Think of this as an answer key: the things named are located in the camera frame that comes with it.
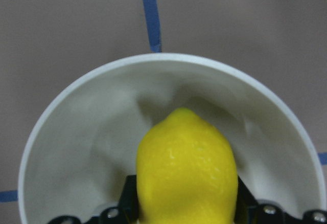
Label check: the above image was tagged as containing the white bowl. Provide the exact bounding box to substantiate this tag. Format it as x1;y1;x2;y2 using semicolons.
18;53;326;223

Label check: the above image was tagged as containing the yellow lemon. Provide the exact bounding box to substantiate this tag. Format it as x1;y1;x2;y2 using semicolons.
136;108;238;223

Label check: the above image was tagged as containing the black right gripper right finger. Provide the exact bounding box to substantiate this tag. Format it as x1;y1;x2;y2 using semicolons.
236;178;326;224

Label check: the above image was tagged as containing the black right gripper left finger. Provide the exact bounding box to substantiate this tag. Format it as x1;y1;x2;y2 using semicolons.
47;174;140;224

